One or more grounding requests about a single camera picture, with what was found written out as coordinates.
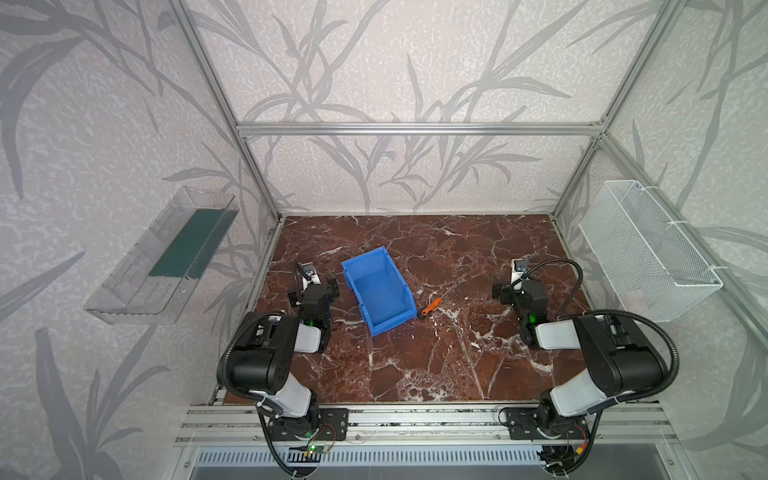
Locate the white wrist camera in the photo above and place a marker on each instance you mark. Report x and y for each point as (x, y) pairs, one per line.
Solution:
(308, 273)
(519, 268)

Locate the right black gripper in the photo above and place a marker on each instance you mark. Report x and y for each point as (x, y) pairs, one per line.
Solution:
(517, 291)

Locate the blue plastic bin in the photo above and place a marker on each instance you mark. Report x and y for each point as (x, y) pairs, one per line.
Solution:
(385, 300)

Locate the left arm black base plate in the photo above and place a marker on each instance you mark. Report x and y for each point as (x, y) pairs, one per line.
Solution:
(327, 424)

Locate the white wire mesh basket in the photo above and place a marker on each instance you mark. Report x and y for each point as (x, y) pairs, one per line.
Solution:
(651, 264)

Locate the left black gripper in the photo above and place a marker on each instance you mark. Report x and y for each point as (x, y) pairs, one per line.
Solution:
(312, 294)

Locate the aluminium frame crossbar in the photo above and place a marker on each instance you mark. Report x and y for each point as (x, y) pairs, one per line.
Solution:
(415, 128)

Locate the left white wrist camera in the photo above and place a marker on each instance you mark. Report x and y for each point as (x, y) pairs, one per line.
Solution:
(308, 273)

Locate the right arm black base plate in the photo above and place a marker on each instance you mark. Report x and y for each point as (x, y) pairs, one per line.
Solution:
(542, 423)

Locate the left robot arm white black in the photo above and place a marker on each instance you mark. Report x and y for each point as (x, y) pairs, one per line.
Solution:
(256, 364)

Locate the orange handled screwdriver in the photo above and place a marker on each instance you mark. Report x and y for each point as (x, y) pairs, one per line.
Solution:
(430, 308)

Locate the clear plastic wall tray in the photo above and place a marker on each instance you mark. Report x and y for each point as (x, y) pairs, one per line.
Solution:
(155, 280)

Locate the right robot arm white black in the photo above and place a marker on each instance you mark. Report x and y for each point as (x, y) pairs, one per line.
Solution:
(627, 357)

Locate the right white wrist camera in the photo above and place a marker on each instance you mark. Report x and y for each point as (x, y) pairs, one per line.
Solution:
(519, 268)

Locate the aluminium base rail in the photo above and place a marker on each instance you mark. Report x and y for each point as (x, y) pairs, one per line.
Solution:
(407, 424)

